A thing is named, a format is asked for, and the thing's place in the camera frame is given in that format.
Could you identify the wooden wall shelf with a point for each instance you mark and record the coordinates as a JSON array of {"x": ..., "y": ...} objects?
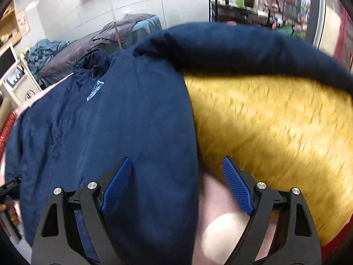
[{"x": 9, "y": 24}]

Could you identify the red patterned mat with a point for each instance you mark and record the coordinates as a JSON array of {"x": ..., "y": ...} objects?
[{"x": 5, "y": 132}]

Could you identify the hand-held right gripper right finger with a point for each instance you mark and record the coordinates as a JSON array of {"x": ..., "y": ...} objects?
[{"x": 237, "y": 186}]

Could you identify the grey duvet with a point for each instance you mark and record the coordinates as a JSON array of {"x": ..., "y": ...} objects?
[{"x": 91, "y": 44}]

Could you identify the pink polka dot blanket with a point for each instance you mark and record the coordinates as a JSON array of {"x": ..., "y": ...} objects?
[{"x": 220, "y": 226}]

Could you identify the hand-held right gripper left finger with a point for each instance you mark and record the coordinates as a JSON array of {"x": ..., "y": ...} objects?
[{"x": 119, "y": 180}]

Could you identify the white machine with screen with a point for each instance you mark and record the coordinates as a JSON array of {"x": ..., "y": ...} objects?
[{"x": 16, "y": 82}]

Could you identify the white floor lamp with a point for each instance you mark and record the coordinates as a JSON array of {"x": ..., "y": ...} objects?
[{"x": 115, "y": 11}]

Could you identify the navy jacket with yellow lining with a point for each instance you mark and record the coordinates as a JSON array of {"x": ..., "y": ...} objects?
[{"x": 115, "y": 116}]

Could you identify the black storage rack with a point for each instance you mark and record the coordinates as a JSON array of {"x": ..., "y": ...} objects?
[{"x": 234, "y": 12}]

